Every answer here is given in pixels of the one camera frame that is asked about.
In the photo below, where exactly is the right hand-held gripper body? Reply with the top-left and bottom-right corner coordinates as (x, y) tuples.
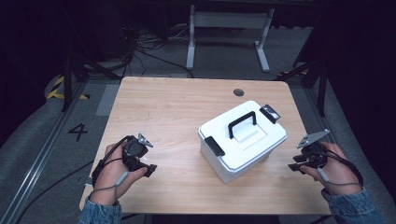
(292, 129), (331, 167)

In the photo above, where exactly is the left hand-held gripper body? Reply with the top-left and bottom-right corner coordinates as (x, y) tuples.
(121, 133), (154, 173)

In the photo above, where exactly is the white storage box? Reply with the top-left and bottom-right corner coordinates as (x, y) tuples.
(198, 100), (288, 184)

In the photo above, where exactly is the white box lid black handle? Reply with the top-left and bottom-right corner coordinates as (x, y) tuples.
(198, 100), (288, 158)

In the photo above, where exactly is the person's left hand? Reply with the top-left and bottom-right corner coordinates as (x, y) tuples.
(90, 140), (149, 206)

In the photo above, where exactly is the person's right hand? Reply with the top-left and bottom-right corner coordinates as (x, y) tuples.
(300, 141), (363, 196)

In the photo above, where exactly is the wooden table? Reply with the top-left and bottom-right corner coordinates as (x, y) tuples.
(78, 76), (332, 217)

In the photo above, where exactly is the person's left denim sleeve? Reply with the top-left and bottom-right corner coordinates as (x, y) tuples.
(78, 196), (123, 224)

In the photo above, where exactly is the person's denim sleeve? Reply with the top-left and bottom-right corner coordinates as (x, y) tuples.
(78, 196), (123, 224)
(320, 187), (385, 224)

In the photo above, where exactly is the person's right denim sleeve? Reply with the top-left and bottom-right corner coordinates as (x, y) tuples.
(320, 187), (385, 224)

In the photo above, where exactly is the black tripod stand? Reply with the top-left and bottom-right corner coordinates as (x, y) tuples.
(61, 46), (122, 113)
(275, 46), (331, 119)

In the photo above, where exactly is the yellow black hazard tape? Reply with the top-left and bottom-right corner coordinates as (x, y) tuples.
(46, 76), (92, 101)

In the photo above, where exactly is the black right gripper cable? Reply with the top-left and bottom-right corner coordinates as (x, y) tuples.
(323, 148), (364, 188)

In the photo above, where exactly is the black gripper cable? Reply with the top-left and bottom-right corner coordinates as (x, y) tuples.
(323, 148), (364, 188)
(14, 135), (134, 224)

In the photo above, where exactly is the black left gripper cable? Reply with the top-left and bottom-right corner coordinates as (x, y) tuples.
(14, 135), (134, 224)

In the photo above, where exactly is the grey floor rail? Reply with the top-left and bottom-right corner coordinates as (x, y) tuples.
(0, 81), (92, 224)

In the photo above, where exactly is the bundle of black floor cables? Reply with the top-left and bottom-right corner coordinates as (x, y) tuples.
(122, 18), (195, 78)

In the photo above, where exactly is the grey metal table frame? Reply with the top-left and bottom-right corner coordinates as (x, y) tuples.
(185, 4), (276, 74)

